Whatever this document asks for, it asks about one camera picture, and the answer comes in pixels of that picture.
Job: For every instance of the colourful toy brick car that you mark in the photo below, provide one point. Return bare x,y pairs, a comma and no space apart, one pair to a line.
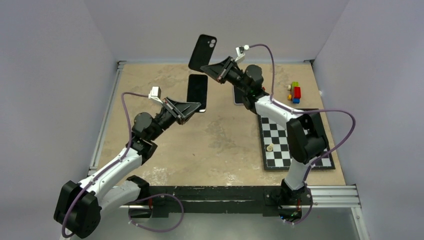
294,92

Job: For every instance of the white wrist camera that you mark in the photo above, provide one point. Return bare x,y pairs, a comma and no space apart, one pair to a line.
241,53
155,94

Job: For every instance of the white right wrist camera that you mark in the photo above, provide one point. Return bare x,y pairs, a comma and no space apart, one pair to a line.
241,53

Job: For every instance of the black smartphone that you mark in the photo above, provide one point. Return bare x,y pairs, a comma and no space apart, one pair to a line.
197,90

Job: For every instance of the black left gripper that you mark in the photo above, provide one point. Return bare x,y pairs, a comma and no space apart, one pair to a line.
179,110

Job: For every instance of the phone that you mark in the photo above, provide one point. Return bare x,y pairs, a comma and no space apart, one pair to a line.
237,96

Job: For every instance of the black phone case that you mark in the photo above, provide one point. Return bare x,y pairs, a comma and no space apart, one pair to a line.
202,52

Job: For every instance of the black white chessboard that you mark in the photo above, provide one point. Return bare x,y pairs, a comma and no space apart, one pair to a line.
280,158

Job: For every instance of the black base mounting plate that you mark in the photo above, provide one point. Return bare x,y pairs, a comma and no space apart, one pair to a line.
267,201

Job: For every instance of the white chess piece left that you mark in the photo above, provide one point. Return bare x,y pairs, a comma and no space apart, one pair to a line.
270,147

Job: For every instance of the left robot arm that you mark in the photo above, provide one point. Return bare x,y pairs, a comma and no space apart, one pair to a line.
81,206

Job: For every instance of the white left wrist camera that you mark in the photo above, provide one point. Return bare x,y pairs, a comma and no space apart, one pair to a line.
155,94

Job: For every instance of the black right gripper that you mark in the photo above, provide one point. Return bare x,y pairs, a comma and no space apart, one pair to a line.
219,71

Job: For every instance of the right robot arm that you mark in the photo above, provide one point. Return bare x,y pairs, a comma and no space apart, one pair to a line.
306,136

